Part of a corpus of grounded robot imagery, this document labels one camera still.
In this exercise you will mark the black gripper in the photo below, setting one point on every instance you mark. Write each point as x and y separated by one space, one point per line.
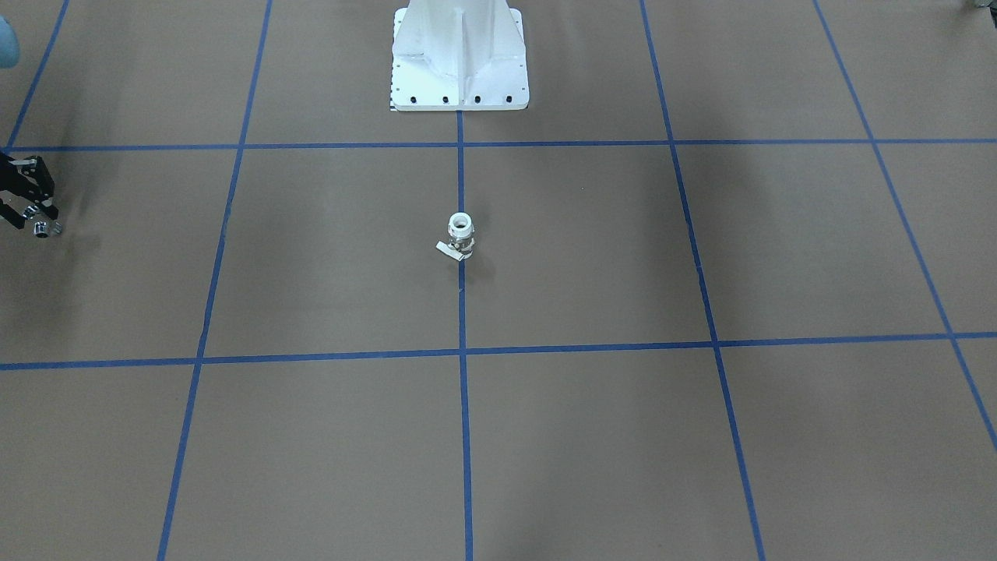
23 185

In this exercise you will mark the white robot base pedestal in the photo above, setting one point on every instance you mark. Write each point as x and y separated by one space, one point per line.
459 56

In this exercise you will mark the chrome tee pipe fitting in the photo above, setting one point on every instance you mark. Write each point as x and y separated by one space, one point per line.
41 226

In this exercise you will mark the PPR valve with metal handle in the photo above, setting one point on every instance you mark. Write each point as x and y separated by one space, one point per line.
462 237

